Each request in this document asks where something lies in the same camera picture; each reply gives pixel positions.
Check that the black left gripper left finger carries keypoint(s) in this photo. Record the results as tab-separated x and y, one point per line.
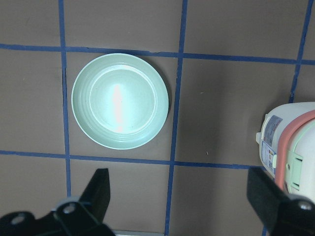
90	208

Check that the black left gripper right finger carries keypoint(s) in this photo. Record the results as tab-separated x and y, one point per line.
282	214

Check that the pale green plate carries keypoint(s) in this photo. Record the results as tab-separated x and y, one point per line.
119	101

